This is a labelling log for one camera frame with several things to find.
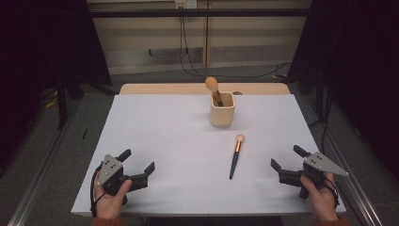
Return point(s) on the black curtain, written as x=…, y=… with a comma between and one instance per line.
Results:
x=44, y=44
x=357, y=62

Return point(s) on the black horizontal bar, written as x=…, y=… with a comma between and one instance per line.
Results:
x=200, y=12

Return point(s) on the wooden table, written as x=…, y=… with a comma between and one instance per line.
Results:
x=169, y=88

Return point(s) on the small black floor stick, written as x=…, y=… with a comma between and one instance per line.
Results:
x=84, y=133

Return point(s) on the person's right hand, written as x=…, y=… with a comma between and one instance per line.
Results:
x=321, y=202

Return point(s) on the small makeup brush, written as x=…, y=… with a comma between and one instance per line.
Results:
x=236, y=155

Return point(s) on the white table sheet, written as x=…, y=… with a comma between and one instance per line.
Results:
x=175, y=188

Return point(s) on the person's left hand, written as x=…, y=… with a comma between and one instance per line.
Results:
x=109, y=204

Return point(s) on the large makeup brush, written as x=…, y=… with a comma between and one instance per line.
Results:
x=213, y=88

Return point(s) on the wooden wall post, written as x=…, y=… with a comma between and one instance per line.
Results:
x=205, y=40

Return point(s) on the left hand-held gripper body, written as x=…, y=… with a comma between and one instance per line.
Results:
x=110, y=172

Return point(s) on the beige square cup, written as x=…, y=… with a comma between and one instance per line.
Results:
x=222, y=116

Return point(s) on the black metal stand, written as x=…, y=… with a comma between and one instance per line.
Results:
x=62, y=106

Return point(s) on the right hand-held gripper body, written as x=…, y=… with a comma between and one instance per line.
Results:
x=313, y=171

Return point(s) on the metal floor rail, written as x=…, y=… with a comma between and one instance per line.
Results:
x=354, y=194
x=37, y=182

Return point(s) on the white wall socket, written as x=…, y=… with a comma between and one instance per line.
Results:
x=185, y=3

